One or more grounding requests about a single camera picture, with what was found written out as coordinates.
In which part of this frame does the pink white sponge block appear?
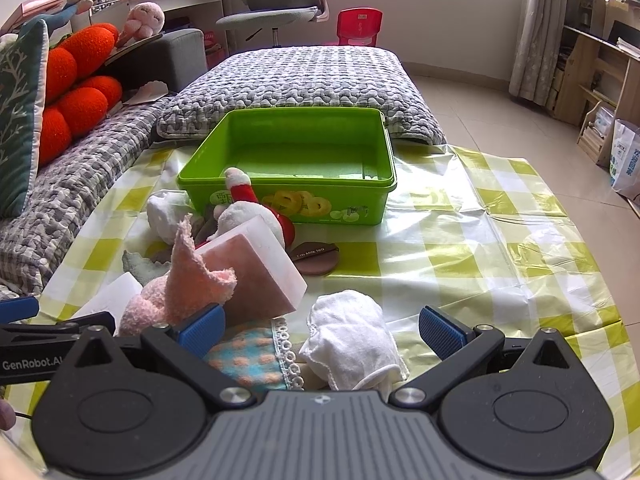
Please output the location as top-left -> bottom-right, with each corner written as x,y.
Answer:
196,217 -> 307,327

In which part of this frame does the white cloth bundle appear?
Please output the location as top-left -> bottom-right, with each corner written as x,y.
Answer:
299,289 -> 409,399

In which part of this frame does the white fluffy cloth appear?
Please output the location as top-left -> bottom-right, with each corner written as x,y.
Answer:
145,190 -> 194,245

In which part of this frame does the santa plush doll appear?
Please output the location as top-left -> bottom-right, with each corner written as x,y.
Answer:
207,167 -> 295,249

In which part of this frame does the grey green towel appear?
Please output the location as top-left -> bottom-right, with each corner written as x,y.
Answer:
122,250 -> 171,286

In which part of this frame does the person left hand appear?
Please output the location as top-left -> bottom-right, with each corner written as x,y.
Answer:
0,399 -> 16,431

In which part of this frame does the grey quilted sofa cover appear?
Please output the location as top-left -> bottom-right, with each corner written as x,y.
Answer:
1,96 -> 172,300

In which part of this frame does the green plastic bin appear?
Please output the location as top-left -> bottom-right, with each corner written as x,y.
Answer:
177,106 -> 396,226

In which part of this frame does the white paper bag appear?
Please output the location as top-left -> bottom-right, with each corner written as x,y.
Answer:
610,119 -> 640,205

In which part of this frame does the white paper piece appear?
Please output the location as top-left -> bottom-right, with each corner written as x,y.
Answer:
122,80 -> 169,106

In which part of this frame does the orange carrot plush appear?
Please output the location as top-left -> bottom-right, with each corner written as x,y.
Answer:
39,23 -> 122,167

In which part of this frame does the grey sofa armrest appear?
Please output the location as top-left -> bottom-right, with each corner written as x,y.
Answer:
99,28 -> 207,92

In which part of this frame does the beige curtain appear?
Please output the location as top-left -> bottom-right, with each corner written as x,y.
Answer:
509,0 -> 567,106

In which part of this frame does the wooden desk shelf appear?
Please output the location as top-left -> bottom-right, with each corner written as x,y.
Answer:
547,0 -> 639,168

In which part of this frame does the grey quilted cushion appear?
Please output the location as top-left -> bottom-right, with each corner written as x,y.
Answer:
156,46 -> 447,145

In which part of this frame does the teal patterned pillow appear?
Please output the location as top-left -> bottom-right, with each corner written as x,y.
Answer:
1,20 -> 49,219

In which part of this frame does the pink bunny plush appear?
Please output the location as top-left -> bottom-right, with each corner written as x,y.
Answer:
116,2 -> 165,48

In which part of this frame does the red plastic chair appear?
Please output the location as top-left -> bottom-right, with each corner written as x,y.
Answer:
331,8 -> 383,47

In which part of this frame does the blue plush toy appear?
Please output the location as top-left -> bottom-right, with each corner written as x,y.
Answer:
18,0 -> 93,37

